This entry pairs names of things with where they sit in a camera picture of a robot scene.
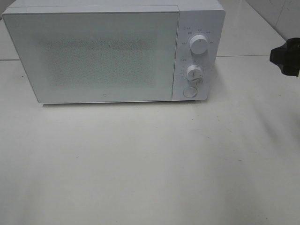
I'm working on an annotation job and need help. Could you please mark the white microwave door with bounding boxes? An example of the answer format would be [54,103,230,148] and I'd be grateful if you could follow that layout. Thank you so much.
[3,6,179,104]

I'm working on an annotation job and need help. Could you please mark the white timer knob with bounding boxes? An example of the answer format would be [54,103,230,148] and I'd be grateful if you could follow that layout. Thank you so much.
[186,65,203,82]

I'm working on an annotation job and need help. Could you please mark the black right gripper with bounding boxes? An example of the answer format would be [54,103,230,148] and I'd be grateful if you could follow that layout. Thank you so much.
[270,37,300,77]

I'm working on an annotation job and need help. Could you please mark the white microwave oven body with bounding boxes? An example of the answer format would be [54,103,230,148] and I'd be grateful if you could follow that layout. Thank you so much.
[2,0,225,102]

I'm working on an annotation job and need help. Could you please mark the round white door button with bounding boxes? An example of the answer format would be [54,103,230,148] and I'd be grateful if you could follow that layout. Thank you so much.
[183,87,197,98]

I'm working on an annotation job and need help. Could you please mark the upper white power knob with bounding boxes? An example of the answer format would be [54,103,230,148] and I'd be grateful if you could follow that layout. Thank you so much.
[189,34,208,55]

